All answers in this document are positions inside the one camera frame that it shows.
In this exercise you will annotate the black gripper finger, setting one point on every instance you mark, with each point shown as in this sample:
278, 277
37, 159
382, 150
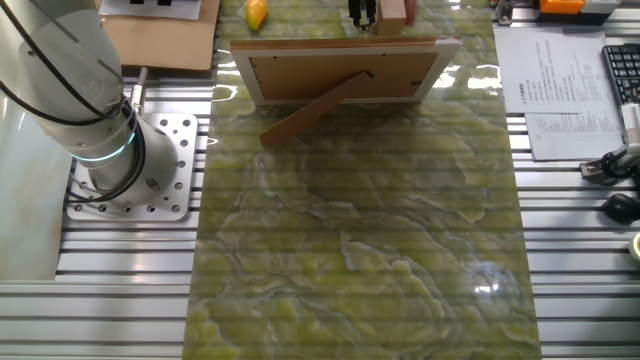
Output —
354, 10

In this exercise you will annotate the light wooden cube block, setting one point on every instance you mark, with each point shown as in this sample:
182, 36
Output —
391, 22

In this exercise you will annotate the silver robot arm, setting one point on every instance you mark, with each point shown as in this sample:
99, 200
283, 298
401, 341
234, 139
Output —
60, 75

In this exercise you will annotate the person left hand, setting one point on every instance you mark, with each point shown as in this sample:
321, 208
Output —
411, 11

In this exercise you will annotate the yellow toy mango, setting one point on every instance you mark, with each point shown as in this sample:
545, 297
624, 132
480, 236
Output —
256, 14

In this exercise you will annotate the brown cardboard sheet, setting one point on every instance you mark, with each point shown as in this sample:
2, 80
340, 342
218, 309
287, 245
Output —
160, 45

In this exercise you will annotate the white paper with text list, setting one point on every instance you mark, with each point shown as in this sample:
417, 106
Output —
550, 70

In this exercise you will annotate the orange plastic device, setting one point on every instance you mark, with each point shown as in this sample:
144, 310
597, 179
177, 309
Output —
562, 6

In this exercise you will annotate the green marble pattern mat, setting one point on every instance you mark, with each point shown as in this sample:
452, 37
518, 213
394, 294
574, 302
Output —
350, 225

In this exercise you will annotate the white sheet with black marks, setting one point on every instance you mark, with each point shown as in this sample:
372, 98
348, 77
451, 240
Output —
115, 10

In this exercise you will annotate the white paper with printed table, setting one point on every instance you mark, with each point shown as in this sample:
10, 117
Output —
570, 135

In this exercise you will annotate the black computer keyboard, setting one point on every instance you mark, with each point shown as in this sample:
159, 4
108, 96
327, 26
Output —
625, 75

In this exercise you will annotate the black computer mouse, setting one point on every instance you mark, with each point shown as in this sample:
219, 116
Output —
622, 209

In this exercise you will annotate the pale tape roll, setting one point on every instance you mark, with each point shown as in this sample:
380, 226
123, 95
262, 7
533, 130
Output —
636, 247

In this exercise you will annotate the wooden picture frame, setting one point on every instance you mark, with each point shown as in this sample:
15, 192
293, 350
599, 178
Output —
345, 75

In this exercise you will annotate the grey metal corner bracket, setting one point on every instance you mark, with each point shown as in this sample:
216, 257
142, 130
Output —
504, 12

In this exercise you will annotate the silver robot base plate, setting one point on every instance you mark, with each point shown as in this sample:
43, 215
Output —
182, 150

